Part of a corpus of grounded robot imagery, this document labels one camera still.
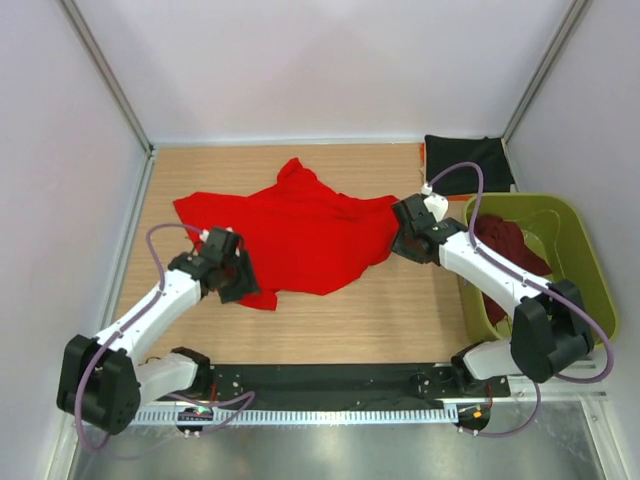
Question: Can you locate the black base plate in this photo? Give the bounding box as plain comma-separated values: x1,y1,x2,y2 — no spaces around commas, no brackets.
184,363,511,411

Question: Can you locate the bright red t-shirt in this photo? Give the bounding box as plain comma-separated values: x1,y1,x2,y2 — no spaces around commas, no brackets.
173,158,398,311

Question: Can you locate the green plastic tub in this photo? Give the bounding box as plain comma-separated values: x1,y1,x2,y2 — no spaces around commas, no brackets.
457,192,621,351

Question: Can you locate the folded orange t-shirt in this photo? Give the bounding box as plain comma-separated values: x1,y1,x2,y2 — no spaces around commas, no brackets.
419,143,471,201

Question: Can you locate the aluminium corner post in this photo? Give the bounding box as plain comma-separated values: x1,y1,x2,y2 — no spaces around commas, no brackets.
58,0,154,156
502,0,592,143

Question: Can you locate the left aluminium corner post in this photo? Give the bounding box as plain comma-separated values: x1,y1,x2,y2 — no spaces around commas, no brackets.
58,0,154,156

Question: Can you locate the slotted cable duct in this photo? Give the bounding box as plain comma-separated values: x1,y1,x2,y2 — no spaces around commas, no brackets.
131,404,458,427

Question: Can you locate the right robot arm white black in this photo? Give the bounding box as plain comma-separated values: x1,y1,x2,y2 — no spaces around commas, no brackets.
391,194,594,396

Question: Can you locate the dark red t-shirt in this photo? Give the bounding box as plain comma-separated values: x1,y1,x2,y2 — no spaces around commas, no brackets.
472,213,555,334

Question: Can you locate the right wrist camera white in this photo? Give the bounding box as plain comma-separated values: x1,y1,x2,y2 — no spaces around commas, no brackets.
420,183,449,222

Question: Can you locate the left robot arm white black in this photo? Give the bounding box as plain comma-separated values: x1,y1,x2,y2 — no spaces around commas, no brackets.
56,226,260,435

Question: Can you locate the folded black t-shirt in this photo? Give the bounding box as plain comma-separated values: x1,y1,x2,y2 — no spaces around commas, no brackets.
424,135,515,196

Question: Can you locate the right aluminium corner post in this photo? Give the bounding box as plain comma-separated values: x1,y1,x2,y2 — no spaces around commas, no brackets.
502,0,592,143

